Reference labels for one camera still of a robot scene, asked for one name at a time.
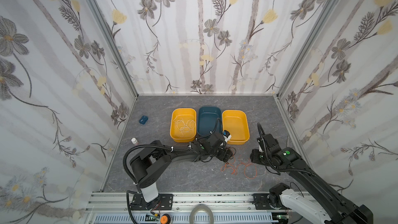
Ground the orange button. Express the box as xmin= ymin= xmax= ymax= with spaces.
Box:
xmin=160 ymin=214 xmax=173 ymax=224

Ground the white cable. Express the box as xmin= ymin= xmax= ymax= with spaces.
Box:
xmin=174 ymin=116 xmax=196 ymax=134

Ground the black corrugated cable hose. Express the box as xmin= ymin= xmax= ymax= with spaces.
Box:
xmin=122 ymin=117 xmax=223 ymax=224

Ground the teal plastic bin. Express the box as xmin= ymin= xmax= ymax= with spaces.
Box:
xmin=197 ymin=106 xmax=222 ymax=136

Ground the tape roll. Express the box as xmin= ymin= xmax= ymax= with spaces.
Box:
xmin=189 ymin=204 xmax=215 ymax=224

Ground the right yellow plastic bin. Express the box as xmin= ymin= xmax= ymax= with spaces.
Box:
xmin=222 ymin=110 xmax=250 ymax=145

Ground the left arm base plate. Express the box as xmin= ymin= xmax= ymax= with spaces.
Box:
xmin=126 ymin=192 xmax=173 ymax=211

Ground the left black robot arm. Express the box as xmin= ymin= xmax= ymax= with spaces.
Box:
xmin=122 ymin=131 xmax=234 ymax=204

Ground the small white bottle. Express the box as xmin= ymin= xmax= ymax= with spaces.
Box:
xmin=131 ymin=138 xmax=138 ymax=146

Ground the aluminium frame rail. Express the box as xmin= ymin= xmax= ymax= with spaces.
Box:
xmin=81 ymin=191 xmax=315 ymax=224

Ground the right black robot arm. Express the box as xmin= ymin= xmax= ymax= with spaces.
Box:
xmin=250 ymin=132 xmax=374 ymax=224

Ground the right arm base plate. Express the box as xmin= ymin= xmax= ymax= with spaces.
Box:
xmin=252 ymin=193 xmax=287 ymax=211

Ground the yellow plastic bin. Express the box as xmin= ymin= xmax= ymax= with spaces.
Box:
xmin=170 ymin=108 xmax=197 ymax=143
xmin=222 ymin=110 xmax=250 ymax=145

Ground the left yellow plastic bin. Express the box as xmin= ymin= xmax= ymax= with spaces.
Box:
xmin=170 ymin=108 xmax=197 ymax=143

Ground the small blue object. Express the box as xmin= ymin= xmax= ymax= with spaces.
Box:
xmin=138 ymin=115 xmax=149 ymax=125

